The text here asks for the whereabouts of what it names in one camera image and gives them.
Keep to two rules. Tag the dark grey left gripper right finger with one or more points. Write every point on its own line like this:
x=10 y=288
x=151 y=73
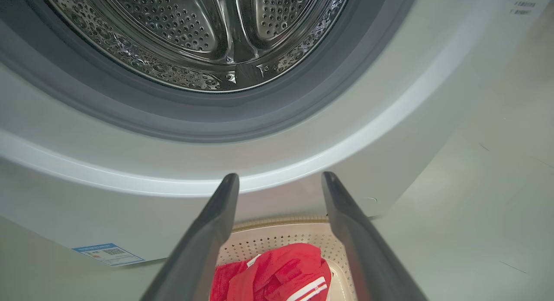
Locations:
x=368 y=257

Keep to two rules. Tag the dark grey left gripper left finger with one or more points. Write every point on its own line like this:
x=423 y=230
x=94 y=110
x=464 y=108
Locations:
x=199 y=249

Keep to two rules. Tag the red white clothing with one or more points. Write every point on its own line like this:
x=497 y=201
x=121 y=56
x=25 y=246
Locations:
x=277 y=275

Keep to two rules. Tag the cream perforated laundry basket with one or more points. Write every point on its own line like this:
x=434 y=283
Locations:
x=281 y=236

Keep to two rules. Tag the white front-load washing machine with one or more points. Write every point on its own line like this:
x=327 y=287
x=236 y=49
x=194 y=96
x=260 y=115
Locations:
x=86 y=184

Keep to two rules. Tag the stainless steel washing machine drum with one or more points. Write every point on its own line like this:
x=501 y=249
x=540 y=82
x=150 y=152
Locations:
x=173 y=28

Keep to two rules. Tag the blue energy label sticker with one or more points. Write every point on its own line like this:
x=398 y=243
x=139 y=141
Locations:
x=108 y=254

